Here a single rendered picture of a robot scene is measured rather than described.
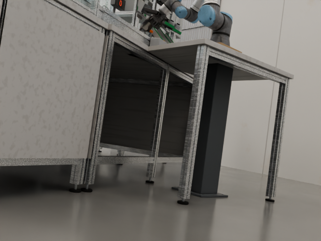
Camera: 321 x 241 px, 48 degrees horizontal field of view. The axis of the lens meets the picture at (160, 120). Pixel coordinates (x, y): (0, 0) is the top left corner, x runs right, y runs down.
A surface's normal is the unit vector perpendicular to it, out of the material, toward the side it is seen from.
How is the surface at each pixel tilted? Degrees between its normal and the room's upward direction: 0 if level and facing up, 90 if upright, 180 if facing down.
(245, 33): 90
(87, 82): 90
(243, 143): 90
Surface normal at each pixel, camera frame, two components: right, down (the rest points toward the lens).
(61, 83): 0.89, 0.11
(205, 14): -0.69, -0.02
